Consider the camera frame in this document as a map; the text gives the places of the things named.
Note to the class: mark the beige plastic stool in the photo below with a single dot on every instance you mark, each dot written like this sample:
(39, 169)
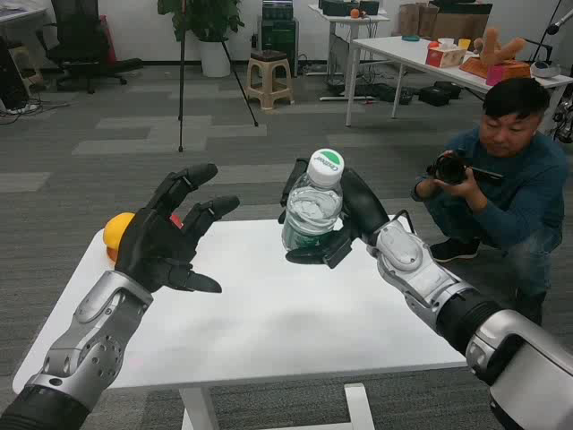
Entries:
(269, 76)

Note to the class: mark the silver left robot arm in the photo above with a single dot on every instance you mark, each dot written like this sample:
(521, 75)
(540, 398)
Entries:
(85, 340)

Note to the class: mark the yellow round fruit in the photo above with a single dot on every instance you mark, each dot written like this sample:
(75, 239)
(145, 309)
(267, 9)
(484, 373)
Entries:
(117, 230)

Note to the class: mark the clear plastic water bottle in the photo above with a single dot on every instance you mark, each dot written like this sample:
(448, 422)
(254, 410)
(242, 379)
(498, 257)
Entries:
(313, 210)

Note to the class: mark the red and white tissue box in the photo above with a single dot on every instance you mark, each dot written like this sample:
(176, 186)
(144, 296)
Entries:
(445, 56)

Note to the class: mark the black microphone stand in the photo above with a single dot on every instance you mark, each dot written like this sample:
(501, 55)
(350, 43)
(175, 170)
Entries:
(548, 31)

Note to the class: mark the white plant pot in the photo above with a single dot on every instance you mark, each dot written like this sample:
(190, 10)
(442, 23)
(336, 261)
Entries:
(215, 58)

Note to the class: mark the black office chair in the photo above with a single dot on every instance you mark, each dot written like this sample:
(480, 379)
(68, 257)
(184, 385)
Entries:
(76, 40)

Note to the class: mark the yellow cup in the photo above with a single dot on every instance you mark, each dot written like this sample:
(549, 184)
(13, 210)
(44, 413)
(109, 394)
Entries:
(464, 44)

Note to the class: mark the orange tray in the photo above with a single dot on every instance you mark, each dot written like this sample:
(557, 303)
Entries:
(472, 67)

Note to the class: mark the white rounded device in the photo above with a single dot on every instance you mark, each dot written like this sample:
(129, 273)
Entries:
(544, 69)

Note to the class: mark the orange fruit on desk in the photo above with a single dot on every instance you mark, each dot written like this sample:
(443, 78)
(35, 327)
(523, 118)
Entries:
(355, 13)

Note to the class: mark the brown cardboard box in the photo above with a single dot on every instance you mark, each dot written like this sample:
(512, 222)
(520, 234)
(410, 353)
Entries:
(461, 22)

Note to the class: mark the black tripod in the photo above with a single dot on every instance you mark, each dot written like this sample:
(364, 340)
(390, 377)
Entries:
(182, 67)

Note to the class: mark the white standing desk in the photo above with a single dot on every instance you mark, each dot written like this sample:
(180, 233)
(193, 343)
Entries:
(344, 27)

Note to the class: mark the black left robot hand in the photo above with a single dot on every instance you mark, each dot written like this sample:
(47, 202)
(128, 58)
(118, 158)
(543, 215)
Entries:
(147, 244)

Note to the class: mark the small red object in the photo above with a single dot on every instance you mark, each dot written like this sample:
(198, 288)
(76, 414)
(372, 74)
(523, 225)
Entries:
(177, 221)

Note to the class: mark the black video camera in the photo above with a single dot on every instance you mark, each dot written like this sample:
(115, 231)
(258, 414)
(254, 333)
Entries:
(452, 168)

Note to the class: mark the pink cup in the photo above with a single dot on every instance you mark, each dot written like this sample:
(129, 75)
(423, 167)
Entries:
(496, 75)

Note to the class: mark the red object behind chair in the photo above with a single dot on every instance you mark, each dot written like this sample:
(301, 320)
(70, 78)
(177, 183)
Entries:
(107, 40)

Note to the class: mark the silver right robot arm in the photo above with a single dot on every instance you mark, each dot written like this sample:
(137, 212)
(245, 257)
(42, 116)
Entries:
(416, 260)

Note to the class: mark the tan plush toy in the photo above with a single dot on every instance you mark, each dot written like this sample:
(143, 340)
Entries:
(494, 47)

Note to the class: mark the white table base frame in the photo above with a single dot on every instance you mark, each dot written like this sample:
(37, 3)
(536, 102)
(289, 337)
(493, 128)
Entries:
(197, 407)

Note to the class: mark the black case on floor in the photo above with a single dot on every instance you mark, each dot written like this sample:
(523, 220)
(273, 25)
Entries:
(436, 95)

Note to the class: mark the green potted plant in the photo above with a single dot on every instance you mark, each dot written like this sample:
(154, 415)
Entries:
(201, 18)

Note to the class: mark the crouching man in teal sweater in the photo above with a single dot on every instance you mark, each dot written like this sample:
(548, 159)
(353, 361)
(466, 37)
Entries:
(524, 188)

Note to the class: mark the black computer tower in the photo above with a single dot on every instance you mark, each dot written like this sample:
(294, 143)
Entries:
(278, 36)

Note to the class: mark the teal round lid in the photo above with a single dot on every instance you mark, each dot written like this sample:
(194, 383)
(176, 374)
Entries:
(410, 38)

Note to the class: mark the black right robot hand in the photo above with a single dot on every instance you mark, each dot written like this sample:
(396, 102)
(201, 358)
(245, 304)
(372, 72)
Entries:
(362, 206)

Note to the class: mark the long white table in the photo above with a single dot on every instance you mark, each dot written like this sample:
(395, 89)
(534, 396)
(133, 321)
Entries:
(403, 51)

